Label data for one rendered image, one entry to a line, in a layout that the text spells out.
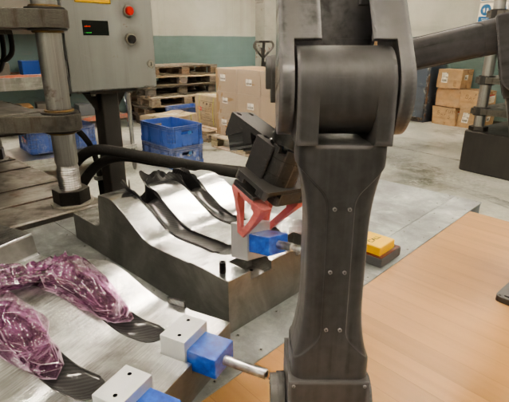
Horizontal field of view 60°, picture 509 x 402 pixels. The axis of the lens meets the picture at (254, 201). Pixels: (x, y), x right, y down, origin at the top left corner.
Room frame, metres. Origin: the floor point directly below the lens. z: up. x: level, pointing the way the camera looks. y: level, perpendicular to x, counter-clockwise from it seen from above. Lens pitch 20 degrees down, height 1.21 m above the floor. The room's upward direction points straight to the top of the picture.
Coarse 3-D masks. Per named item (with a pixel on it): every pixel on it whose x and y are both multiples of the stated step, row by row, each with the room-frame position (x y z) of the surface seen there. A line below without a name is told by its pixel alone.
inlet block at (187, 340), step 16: (176, 320) 0.48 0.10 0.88; (192, 320) 0.48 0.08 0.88; (160, 336) 0.45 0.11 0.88; (176, 336) 0.44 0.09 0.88; (192, 336) 0.45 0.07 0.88; (208, 336) 0.46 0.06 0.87; (176, 352) 0.44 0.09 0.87; (192, 352) 0.43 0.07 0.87; (208, 352) 0.43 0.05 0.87; (224, 352) 0.43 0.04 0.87; (192, 368) 0.43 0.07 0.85; (208, 368) 0.42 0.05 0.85; (240, 368) 0.42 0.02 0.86; (256, 368) 0.41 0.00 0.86
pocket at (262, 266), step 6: (258, 258) 0.65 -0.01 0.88; (264, 258) 0.64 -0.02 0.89; (234, 264) 0.63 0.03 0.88; (240, 264) 0.64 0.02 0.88; (246, 264) 0.65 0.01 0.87; (252, 264) 0.66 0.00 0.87; (258, 264) 0.65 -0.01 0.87; (264, 264) 0.64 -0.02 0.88; (270, 264) 0.62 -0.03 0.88; (252, 270) 0.64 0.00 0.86; (258, 270) 0.64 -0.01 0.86; (264, 270) 0.62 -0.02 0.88; (252, 276) 0.60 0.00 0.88
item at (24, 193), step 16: (16, 160) 1.64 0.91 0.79; (0, 176) 1.43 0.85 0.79; (16, 176) 1.43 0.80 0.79; (32, 176) 1.43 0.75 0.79; (48, 176) 1.43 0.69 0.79; (0, 192) 1.27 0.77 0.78; (16, 192) 1.26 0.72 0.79; (32, 192) 1.26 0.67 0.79; (48, 192) 1.26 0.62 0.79; (0, 208) 1.13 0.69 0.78; (16, 208) 1.13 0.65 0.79; (32, 208) 1.13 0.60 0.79; (48, 208) 1.13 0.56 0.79; (80, 208) 1.13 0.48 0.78; (0, 224) 1.01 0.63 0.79; (16, 224) 1.01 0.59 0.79; (32, 224) 1.03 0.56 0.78
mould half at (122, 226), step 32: (128, 192) 0.82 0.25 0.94; (160, 192) 0.84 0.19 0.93; (224, 192) 0.90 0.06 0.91; (96, 224) 0.84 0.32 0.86; (128, 224) 0.74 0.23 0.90; (160, 224) 0.76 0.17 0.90; (192, 224) 0.78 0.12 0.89; (224, 224) 0.78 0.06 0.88; (288, 224) 0.77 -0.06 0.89; (128, 256) 0.75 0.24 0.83; (160, 256) 0.67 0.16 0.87; (192, 256) 0.64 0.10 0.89; (224, 256) 0.64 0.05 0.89; (288, 256) 0.65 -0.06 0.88; (160, 288) 0.68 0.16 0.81; (192, 288) 0.62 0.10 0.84; (224, 288) 0.56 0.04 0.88; (256, 288) 0.60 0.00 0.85; (288, 288) 0.66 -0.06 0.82; (224, 320) 0.56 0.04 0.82
